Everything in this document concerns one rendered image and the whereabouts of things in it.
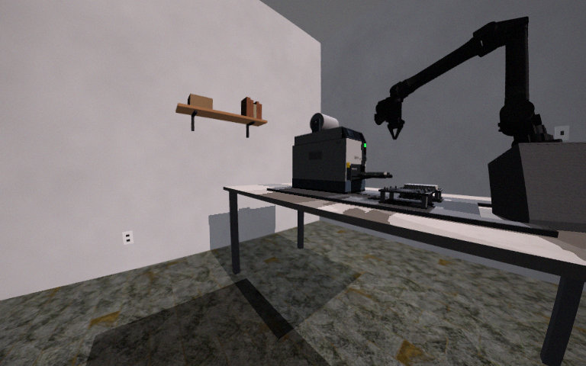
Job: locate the white multi-well plate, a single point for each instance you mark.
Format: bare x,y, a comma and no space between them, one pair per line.
421,186

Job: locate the light grey cylinder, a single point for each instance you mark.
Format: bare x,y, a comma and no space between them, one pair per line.
326,122

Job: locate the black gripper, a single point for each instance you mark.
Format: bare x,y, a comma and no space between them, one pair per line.
399,123

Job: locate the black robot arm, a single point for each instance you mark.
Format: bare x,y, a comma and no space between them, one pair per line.
517,116

